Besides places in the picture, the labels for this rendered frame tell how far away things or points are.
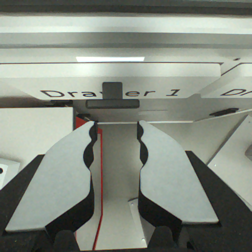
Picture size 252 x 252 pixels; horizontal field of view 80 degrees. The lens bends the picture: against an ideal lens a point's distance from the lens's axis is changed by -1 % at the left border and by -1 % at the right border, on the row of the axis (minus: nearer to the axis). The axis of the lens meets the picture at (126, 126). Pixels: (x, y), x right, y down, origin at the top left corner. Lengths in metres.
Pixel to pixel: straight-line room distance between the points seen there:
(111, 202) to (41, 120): 0.91
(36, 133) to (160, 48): 0.32
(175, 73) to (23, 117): 0.34
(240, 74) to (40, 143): 0.39
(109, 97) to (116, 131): 0.91
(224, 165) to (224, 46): 1.16
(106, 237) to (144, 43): 1.25
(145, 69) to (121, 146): 0.94
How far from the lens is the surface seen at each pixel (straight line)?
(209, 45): 0.20
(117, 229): 1.28
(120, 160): 1.12
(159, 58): 0.21
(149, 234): 0.91
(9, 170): 0.40
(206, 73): 0.23
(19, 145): 0.42
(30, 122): 0.41
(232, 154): 1.35
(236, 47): 0.22
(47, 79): 0.23
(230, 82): 0.27
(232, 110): 0.73
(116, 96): 0.21
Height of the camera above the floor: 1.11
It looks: 85 degrees down
